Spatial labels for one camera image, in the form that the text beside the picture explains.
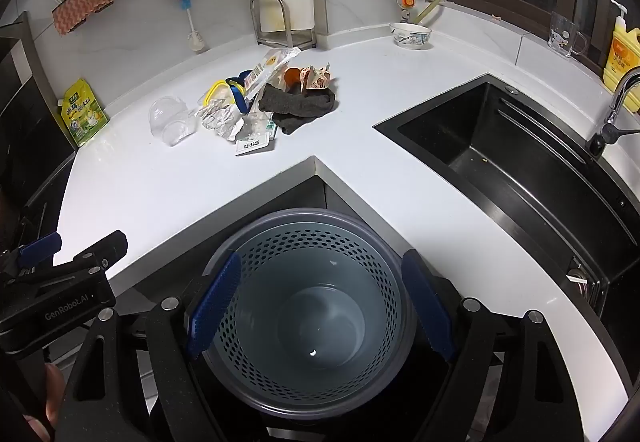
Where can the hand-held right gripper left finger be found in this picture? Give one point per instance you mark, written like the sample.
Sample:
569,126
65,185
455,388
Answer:
215,307

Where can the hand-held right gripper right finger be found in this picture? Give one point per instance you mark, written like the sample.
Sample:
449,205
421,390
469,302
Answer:
428,307

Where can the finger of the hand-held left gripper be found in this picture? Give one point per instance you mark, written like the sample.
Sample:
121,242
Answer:
39,248
102,249

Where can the grey perforated trash bin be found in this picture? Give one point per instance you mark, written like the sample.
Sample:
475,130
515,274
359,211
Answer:
320,322

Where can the white wrapper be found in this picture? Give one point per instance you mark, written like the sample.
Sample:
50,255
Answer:
217,120

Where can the clear lid with yellow rim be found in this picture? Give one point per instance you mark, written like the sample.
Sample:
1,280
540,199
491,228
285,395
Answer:
222,97

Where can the dark grey cloth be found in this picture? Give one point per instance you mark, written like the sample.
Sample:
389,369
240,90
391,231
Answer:
295,104

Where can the clear bread wrapper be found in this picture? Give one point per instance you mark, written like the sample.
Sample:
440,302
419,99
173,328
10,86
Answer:
270,64

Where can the printed carton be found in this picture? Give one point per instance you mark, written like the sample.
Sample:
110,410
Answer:
316,79

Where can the person's left hand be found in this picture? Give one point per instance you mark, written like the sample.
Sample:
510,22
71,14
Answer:
53,384

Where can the dark kitchen appliance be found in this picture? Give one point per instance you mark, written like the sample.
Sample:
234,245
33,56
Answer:
20,132

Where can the yellow green refill pouch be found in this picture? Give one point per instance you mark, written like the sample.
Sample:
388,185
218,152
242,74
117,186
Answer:
85,114

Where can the crumpled clear plastic bag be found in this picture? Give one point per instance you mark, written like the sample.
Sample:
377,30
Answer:
167,119

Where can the black kitchen sink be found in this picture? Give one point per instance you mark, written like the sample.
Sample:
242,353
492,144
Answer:
500,157

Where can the clear plastic blister package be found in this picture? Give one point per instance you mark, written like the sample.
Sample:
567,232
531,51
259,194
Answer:
255,138

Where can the blue white bottle brush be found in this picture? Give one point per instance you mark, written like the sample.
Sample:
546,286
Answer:
196,42

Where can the orange peel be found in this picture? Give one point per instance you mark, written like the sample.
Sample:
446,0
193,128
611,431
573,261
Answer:
291,76

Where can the orange wavy dish cloth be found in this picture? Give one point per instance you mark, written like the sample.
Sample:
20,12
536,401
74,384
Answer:
80,7

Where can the white patterned ceramic bowl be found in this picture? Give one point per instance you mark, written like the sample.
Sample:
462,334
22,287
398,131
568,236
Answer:
410,38

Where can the metal cutting board rack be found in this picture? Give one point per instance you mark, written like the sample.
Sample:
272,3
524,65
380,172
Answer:
300,40

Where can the chrome faucet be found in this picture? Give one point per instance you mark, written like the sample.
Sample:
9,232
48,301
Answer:
622,92

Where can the clear printed glass mug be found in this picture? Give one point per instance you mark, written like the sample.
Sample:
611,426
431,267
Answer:
562,38

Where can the yellow dish soap bottle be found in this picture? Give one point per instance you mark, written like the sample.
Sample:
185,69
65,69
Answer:
622,57

